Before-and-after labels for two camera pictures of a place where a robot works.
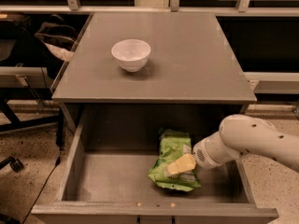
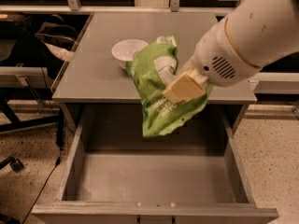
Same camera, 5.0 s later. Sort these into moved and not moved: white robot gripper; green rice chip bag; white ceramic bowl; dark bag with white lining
Moved: white robot gripper; green rice chip bag
Not moved: white ceramic bowl; dark bag with white lining
